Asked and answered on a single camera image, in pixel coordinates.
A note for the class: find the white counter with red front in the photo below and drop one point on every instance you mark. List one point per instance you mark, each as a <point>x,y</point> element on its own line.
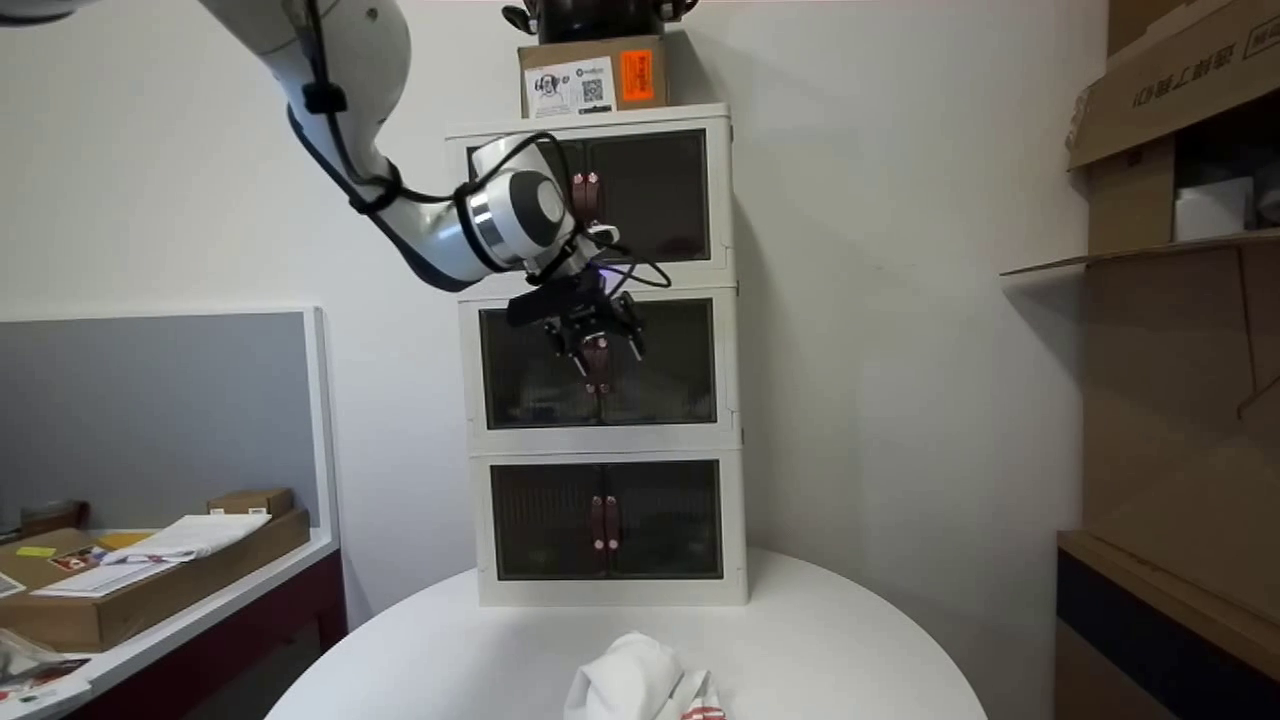
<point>241,643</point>

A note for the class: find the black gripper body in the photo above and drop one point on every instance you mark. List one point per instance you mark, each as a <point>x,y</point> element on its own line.
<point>575,308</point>

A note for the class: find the flat cardboard tray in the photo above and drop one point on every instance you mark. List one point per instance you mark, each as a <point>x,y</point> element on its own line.
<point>132,605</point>

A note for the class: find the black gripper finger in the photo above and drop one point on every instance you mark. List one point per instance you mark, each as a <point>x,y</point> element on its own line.
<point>587,362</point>
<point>620,356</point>

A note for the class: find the small cardboard box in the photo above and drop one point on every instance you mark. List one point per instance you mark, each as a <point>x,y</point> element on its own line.
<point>253,501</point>

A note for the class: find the white cloth with red stripes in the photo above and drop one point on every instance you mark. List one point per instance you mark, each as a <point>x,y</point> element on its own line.
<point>625,680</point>

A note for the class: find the crumpled paper clutter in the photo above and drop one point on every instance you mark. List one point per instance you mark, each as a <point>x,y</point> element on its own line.
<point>32,663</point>

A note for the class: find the white item on shelf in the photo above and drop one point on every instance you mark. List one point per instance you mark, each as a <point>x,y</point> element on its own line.
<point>1216,210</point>

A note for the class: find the white paper sheets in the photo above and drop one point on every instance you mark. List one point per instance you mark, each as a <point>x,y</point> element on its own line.
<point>173,542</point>

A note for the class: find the white three-tier cabinet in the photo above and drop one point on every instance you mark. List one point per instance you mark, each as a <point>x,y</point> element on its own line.
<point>603,442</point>

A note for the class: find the plain cardboard box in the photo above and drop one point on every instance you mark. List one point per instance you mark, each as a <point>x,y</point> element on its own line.
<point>1130,203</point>
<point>1141,21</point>

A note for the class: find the cardboard box with labels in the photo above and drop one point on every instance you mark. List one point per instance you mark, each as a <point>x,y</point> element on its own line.
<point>680,73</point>

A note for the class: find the black object on box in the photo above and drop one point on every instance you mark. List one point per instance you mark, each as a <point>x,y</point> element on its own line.
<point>603,17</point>

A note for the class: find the grey partition with white frame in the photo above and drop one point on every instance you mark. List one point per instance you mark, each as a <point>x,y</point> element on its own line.
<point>163,400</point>

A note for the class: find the small brown box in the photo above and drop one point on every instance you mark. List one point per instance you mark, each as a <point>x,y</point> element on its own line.
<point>55,515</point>

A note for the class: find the printed cardboard box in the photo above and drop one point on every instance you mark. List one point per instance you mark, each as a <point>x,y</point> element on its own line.
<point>1175,81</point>

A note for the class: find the large cardboard panel box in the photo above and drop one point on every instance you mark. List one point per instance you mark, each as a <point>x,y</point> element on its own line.
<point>1175,426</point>

